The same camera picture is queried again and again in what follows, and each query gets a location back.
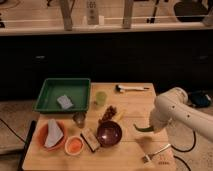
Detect green pepper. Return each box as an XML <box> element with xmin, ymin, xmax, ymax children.
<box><xmin>133</xmin><ymin>124</ymin><xmax>154</xmax><ymax>132</ymax></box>

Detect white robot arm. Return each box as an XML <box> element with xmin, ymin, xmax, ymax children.
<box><xmin>149</xmin><ymin>87</ymin><xmax>213</xmax><ymax>142</ymax></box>

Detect translucent green plastic cup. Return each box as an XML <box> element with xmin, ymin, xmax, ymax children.
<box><xmin>95</xmin><ymin>91</ymin><xmax>107</xmax><ymax>106</ymax></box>

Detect small metal cup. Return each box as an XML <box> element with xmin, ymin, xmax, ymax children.
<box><xmin>73</xmin><ymin>112</ymin><xmax>86</xmax><ymax>128</ymax></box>

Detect small white orange cup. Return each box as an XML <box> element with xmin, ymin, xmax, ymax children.
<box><xmin>65</xmin><ymin>136</ymin><xmax>84</xmax><ymax>156</ymax></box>

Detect silver fork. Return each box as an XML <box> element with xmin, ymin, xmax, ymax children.
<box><xmin>142</xmin><ymin>144</ymin><xmax>171</xmax><ymax>163</ymax></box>

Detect yellow banana piece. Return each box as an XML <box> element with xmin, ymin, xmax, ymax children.
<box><xmin>114</xmin><ymin>112</ymin><xmax>124</xmax><ymax>122</ymax></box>

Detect bunch of dark grapes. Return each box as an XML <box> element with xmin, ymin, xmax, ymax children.
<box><xmin>99</xmin><ymin>106</ymin><xmax>117</xmax><ymax>123</ymax></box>

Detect dark purple bowl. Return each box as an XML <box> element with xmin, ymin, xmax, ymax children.
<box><xmin>97</xmin><ymin>121</ymin><xmax>122</xmax><ymax>148</ymax></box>

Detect dark blue object floor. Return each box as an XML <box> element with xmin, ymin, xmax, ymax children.
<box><xmin>189</xmin><ymin>92</ymin><xmax>212</xmax><ymax>108</ymax></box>

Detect wooden block eraser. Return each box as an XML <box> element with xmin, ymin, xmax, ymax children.
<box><xmin>81</xmin><ymin>128</ymin><xmax>100</xmax><ymax>152</ymax></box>

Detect grey sponge in tray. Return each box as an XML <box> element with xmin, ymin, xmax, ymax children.
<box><xmin>57</xmin><ymin>95</ymin><xmax>73</xmax><ymax>109</ymax></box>

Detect green plastic tray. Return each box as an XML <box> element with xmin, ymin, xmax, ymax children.
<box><xmin>34</xmin><ymin>78</ymin><xmax>91</xmax><ymax>113</ymax></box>

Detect grey cloth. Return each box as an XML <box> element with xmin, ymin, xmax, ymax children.
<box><xmin>44</xmin><ymin>119</ymin><xmax>63</xmax><ymax>148</ymax></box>

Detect orange bowl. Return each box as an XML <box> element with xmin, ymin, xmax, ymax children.
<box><xmin>36</xmin><ymin>121</ymin><xmax>67</xmax><ymax>151</ymax></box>

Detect black cable right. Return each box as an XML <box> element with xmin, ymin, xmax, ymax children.
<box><xmin>171</xmin><ymin>129</ymin><xmax>201</xmax><ymax>171</ymax></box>

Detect black cable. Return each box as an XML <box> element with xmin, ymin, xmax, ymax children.
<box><xmin>0</xmin><ymin>118</ymin><xmax>27</xmax><ymax>145</ymax></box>
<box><xmin>171</xmin><ymin>129</ymin><xmax>201</xmax><ymax>171</ymax></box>

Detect wooden post right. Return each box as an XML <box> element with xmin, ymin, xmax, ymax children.
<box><xmin>122</xmin><ymin>0</ymin><xmax>134</xmax><ymax>29</ymax></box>

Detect wooden post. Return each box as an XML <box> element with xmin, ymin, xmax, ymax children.
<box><xmin>59</xmin><ymin>0</ymin><xmax>72</xmax><ymax>31</ymax></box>
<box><xmin>122</xmin><ymin>0</ymin><xmax>134</xmax><ymax>29</ymax></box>

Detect wooden post left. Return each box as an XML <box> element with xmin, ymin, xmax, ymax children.
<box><xmin>59</xmin><ymin>0</ymin><xmax>72</xmax><ymax>31</ymax></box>

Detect black cable left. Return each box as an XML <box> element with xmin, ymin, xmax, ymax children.
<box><xmin>0</xmin><ymin>118</ymin><xmax>27</xmax><ymax>145</ymax></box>

